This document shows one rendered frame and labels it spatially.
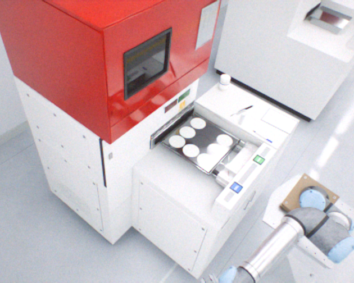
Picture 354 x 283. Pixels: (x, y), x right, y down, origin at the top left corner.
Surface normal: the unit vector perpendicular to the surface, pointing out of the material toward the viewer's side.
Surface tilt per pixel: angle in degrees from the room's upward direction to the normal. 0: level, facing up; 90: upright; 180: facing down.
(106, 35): 90
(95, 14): 0
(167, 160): 0
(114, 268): 0
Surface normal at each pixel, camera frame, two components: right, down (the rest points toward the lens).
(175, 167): 0.11, -0.66
